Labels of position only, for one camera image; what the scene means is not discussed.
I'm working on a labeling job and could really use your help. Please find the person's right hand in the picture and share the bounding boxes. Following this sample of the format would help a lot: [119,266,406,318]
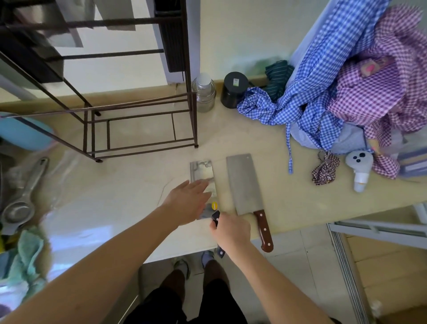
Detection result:
[209,212,251,254]

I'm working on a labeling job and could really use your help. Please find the person's left hand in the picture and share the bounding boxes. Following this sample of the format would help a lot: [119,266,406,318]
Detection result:
[161,180,213,226]

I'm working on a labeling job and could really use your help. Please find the black-handled steel cleaver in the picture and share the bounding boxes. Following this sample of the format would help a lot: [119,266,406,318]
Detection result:
[189,160,227,258]

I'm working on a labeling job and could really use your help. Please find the person's right forearm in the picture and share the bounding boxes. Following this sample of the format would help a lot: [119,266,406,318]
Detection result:
[225,240,334,324]

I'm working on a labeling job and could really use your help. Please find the person's left forearm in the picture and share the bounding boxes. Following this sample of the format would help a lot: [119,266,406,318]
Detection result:
[0,204,182,324]

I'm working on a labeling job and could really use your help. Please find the person's left shoe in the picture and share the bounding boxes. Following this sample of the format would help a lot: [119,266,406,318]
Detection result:
[173,258,191,280]

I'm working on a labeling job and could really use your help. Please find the person's legs in black shorts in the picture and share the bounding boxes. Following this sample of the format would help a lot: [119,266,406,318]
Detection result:
[124,260,248,324]

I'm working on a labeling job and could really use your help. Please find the clear glass jar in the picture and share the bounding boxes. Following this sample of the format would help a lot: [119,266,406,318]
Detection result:
[192,73,217,113]

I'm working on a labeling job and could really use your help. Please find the black cylindrical container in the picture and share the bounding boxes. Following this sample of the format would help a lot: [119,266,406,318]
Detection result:
[220,71,249,109]

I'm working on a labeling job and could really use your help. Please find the small purple checkered scrunchie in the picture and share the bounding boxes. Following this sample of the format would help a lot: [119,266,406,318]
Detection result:
[311,151,341,186]

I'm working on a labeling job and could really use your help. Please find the dark green striped cloth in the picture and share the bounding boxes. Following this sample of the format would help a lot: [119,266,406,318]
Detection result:
[265,60,295,103]

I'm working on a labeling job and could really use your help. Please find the white handheld controller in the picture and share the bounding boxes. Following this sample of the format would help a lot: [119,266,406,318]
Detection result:
[345,150,374,193]

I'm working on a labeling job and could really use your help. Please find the blue checkered cloth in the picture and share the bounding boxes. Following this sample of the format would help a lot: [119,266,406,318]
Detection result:
[237,0,391,175]

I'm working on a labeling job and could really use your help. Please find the metal strainer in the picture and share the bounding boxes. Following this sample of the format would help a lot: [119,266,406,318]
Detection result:
[1,157,50,231]

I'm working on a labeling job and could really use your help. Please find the green towel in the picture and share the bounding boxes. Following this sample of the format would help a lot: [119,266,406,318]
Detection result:
[7,227,49,301]

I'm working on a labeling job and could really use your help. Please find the light blue plastic basin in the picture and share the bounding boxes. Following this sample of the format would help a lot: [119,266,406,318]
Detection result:
[0,112,55,151]

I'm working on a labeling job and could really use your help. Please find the clear plastic storage box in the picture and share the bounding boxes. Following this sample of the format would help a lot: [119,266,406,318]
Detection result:
[390,130,427,179]

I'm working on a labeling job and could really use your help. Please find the purple checkered cloth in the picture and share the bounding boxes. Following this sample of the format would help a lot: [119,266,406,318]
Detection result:
[327,5,427,180]

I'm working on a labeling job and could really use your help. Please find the brown-handled steel cleaver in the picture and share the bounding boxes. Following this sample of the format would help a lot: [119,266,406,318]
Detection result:
[226,154,274,253]

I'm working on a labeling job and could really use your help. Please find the dark metal wire rack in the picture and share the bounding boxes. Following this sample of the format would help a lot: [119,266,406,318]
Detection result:
[0,0,199,163]

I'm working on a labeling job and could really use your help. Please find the aluminium sliding door frame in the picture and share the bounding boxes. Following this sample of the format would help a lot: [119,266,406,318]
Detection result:
[327,204,427,324]

